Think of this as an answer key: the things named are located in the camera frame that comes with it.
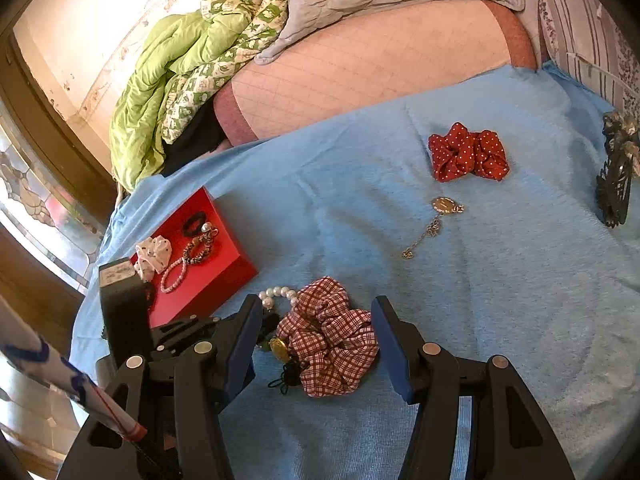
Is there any white cherry print scrunchie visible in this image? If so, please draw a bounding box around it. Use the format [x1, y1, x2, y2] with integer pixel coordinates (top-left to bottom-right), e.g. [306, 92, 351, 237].
[134, 234, 174, 282]

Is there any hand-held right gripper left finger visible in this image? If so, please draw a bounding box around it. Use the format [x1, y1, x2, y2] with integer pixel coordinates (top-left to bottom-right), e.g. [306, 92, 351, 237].
[57, 295, 264, 480]

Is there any black hair clip silver flower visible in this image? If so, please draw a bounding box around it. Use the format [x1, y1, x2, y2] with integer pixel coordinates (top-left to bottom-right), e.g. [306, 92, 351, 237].
[595, 111, 640, 229]

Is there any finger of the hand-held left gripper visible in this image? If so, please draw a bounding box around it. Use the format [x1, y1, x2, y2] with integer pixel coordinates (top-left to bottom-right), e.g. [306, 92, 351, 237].
[149, 315, 222, 362]

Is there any pink bead bracelet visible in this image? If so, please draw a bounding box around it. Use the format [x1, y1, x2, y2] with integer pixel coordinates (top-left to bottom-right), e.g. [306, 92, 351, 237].
[159, 257, 189, 295]

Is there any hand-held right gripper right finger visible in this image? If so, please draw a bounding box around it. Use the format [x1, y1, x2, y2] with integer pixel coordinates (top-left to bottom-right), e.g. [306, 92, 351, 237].
[371, 295, 577, 480]

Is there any black scrunchie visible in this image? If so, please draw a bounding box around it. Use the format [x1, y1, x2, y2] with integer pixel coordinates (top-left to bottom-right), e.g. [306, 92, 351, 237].
[180, 212, 212, 238]

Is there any red plaid scrunchie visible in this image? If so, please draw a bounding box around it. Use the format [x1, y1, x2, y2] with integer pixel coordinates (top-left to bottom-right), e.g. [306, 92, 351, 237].
[276, 277, 382, 399]

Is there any white sleeved cable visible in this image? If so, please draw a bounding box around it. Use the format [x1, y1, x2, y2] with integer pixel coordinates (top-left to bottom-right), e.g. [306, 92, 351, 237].
[0, 294, 171, 480]

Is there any pink quilted cushion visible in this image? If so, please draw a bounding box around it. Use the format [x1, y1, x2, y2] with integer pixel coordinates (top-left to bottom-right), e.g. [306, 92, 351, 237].
[213, 0, 542, 145]

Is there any white pearl bracelet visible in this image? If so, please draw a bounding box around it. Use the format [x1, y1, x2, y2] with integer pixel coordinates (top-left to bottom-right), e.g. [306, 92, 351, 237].
[259, 285, 302, 312]

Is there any leopard print hair tie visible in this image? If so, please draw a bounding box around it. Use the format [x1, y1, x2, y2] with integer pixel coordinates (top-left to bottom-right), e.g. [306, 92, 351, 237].
[181, 230, 220, 267]

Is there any striped floral pillow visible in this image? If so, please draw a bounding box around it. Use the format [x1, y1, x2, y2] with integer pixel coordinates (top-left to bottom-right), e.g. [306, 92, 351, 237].
[536, 0, 640, 113]

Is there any green quilt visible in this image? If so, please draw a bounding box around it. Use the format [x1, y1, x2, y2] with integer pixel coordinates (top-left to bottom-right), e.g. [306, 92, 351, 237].
[108, 0, 292, 195]

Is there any red polka dot scrunchie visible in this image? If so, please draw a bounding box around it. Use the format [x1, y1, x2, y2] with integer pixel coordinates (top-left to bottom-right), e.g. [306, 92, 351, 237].
[428, 121, 511, 183]

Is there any black cloth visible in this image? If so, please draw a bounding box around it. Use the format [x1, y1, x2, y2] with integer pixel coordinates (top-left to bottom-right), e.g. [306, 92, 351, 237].
[160, 104, 232, 177]

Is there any thin black hair tie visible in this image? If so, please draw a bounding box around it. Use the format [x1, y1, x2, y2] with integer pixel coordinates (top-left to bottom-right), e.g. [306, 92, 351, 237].
[266, 360, 303, 397]

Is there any red box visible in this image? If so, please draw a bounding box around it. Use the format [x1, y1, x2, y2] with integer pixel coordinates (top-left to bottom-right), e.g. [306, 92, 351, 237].
[129, 187, 259, 330]

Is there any gold chain necklace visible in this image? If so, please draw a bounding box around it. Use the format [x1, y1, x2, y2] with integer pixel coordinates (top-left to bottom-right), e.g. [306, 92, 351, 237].
[401, 196, 466, 261]

